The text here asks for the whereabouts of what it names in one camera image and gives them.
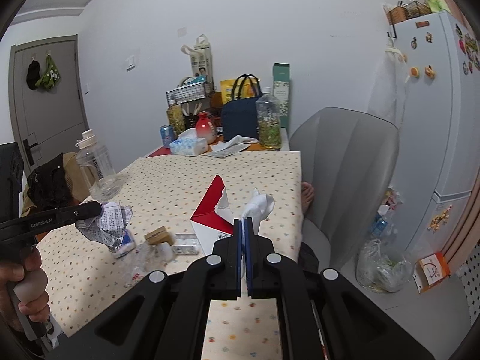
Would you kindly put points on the red and white envelope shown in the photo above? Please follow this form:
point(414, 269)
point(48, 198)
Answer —
point(213, 218)

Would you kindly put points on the wire mesh basket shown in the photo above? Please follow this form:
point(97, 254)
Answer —
point(188, 93)

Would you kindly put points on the green tall box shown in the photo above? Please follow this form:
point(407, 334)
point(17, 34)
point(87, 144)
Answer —
point(281, 90)

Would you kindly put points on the red white vase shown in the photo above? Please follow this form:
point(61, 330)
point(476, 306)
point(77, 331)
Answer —
point(205, 128)

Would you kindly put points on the clear bottle with herbs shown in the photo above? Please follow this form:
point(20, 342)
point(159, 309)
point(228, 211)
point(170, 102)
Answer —
point(268, 118)

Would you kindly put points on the person's left hand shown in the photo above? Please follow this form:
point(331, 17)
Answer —
point(30, 282)

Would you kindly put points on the black hanging cap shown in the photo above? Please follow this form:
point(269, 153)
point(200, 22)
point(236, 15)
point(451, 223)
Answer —
point(33, 75)

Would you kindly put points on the small brown cardboard box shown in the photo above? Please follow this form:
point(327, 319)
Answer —
point(159, 236)

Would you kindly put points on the white cloth on table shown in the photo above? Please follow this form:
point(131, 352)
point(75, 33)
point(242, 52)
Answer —
point(238, 139)

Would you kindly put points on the green hanging pouch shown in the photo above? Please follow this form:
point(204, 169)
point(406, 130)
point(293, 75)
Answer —
point(50, 76)

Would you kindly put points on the glass jar with yellow contents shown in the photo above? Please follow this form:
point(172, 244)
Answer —
point(176, 118)

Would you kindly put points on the grey door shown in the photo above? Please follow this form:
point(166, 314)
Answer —
point(46, 123)

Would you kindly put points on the large clear water jug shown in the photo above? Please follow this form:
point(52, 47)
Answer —
point(96, 167)

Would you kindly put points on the clear plastic trash bag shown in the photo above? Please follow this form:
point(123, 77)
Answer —
point(381, 268)

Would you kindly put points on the white refrigerator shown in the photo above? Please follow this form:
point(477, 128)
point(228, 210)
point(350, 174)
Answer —
point(438, 117)

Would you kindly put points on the navy lunch bag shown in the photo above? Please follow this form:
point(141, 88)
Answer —
point(239, 115)

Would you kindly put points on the blue tissue pack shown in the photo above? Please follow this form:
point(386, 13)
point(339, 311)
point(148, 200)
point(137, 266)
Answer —
point(189, 147)

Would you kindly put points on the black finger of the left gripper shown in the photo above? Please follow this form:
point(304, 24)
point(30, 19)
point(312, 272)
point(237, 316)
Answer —
point(43, 222)

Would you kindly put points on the yellow snack bag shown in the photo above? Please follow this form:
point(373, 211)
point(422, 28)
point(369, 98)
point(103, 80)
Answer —
point(244, 87)

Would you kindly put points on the white tissue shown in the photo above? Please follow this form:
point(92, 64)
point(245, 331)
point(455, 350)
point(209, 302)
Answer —
point(259, 207)

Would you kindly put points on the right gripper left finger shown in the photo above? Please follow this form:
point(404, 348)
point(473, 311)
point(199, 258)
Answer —
point(227, 276)

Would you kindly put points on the grey chair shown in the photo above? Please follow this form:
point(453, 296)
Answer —
point(348, 157)

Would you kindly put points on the person's bare foot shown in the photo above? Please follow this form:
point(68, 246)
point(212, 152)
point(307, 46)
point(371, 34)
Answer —
point(307, 196)

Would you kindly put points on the orange white cardboard box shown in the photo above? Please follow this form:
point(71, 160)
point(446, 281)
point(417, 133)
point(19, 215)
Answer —
point(430, 271)

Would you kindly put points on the white paper gift bag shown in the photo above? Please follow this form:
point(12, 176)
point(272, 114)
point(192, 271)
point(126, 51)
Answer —
point(200, 58)

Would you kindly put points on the dotted cream tablecloth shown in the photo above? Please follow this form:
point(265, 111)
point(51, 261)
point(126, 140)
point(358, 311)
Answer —
point(164, 191)

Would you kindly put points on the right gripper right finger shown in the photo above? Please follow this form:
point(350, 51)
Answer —
point(262, 276)

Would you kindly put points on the blue soda can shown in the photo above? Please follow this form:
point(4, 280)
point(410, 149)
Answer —
point(168, 135)

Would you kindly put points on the crushed clear plastic bottle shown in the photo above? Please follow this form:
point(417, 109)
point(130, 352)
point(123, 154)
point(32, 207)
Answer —
point(143, 260)

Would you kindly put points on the printed paper wrapper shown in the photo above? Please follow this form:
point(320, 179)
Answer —
point(110, 229)

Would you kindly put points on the black jacket on chair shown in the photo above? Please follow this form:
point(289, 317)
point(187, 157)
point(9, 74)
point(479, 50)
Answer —
point(47, 187)

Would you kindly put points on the hanging plastic bag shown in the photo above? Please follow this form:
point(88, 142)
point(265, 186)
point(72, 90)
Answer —
point(389, 93)

